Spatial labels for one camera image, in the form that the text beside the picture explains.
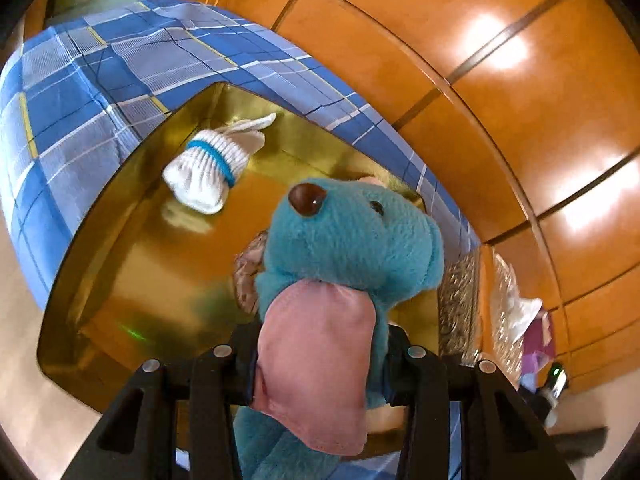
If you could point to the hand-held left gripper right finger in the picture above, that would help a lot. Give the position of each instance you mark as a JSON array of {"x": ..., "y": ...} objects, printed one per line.
[{"x": 395, "y": 375}]

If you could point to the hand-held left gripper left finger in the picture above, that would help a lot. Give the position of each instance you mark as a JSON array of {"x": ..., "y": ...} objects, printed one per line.
[{"x": 250, "y": 365}]

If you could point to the gold metal tray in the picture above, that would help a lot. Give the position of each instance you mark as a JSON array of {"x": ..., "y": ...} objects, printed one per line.
[{"x": 150, "y": 270}]

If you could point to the teal plush toy pink ears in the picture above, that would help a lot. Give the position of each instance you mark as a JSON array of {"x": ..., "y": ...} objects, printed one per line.
[{"x": 350, "y": 240}]

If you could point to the white sock with blue band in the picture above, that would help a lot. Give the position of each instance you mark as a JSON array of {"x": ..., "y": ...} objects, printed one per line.
[{"x": 210, "y": 165}]

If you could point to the purple printed box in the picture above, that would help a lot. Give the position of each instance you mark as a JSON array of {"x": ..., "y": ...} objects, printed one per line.
[{"x": 540, "y": 340}]

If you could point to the clear plastic bag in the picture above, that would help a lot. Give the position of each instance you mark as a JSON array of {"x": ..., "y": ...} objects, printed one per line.
[{"x": 505, "y": 310}]

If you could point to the silver embossed box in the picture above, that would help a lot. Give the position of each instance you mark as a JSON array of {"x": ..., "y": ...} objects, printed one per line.
[{"x": 457, "y": 305}]

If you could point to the leopard print scrunchie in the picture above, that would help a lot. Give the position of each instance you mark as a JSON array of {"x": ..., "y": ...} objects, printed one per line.
[{"x": 247, "y": 270}]

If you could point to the blue plaid bed sheet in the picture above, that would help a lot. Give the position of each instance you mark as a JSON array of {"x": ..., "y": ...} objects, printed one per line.
[{"x": 75, "y": 100}]

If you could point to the orange wooden panelled cabinet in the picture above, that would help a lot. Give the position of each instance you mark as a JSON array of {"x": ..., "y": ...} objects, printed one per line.
[{"x": 450, "y": 60}]

